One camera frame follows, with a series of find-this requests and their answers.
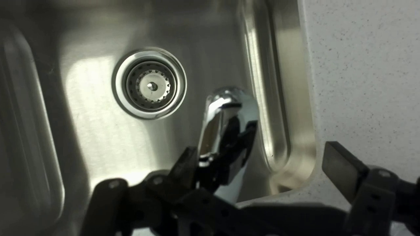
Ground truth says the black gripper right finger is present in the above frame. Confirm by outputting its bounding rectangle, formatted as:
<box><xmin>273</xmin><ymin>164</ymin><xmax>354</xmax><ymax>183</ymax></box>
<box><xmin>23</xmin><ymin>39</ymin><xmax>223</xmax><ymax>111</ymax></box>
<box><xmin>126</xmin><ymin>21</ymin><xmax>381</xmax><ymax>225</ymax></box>
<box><xmin>321</xmin><ymin>140</ymin><xmax>420</xmax><ymax>236</ymax></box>

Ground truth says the chrome sink faucet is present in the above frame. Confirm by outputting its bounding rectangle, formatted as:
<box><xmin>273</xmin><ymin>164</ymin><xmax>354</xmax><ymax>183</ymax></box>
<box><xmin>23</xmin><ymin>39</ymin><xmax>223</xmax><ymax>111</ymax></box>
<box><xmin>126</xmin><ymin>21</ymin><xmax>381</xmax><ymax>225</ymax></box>
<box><xmin>195</xmin><ymin>85</ymin><xmax>259</xmax><ymax>207</ymax></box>

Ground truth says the stainless steel sink basin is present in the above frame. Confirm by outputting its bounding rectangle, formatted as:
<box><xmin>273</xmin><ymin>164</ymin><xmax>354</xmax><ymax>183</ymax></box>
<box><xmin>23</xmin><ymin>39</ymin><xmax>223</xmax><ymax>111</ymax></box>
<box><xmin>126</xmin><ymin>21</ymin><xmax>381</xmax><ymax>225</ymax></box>
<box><xmin>0</xmin><ymin>0</ymin><xmax>317</xmax><ymax>236</ymax></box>

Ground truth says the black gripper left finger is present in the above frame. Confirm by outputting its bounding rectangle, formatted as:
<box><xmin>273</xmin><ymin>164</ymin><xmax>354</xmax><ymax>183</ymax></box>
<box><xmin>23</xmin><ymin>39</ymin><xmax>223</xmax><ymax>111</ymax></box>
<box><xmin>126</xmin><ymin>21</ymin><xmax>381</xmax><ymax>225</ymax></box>
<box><xmin>80</xmin><ymin>145</ymin><xmax>246</xmax><ymax>236</ymax></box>

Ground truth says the metal sink drain strainer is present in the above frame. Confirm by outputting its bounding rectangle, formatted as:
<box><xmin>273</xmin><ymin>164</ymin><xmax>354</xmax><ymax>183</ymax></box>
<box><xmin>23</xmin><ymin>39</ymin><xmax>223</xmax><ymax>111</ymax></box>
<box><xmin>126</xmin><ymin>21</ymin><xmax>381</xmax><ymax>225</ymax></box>
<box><xmin>110</xmin><ymin>46</ymin><xmax>189</xmax><ymax>120</ymax></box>

